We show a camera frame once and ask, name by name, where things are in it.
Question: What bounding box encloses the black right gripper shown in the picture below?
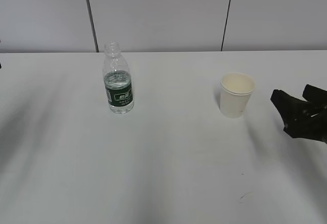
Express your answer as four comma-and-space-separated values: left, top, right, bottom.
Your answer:
270, 84, 327, 143

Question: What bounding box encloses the white paper cup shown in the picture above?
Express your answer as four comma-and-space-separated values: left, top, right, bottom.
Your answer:
220, 72, 255, 119

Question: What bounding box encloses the clear water bottle green label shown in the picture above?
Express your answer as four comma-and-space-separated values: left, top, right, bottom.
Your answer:
103, 42, 134, 114

